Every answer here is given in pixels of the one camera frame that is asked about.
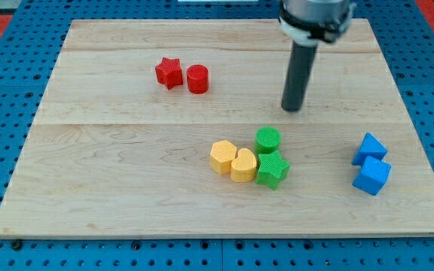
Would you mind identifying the yellow heart block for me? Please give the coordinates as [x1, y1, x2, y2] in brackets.
[231, 148, 257, 183]

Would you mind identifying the yellow hexagon block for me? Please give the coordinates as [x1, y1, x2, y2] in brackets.
[209, 140, 237, 175]

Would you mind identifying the light wooden board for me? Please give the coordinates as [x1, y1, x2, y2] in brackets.
[0, 19, 434, 239]

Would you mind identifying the green cylinder block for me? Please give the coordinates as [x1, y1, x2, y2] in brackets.
[255, 126, 281, 154]

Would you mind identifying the red cylinder block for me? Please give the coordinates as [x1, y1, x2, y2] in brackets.
[186, 64, 209, 94]

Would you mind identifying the green star block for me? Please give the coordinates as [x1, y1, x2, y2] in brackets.
[255, 151, 290, 190]

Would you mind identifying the red star block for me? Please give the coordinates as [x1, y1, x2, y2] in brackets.
[155, 57, 183, 90]

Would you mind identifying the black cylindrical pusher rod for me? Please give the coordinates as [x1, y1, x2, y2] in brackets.
[281, 43, 317, 112]

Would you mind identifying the blue triangular prism block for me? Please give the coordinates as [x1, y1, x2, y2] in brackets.
[351, 132, 388, 166]

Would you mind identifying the blue cube block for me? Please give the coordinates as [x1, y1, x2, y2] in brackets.
[352, 157, 392, 196]

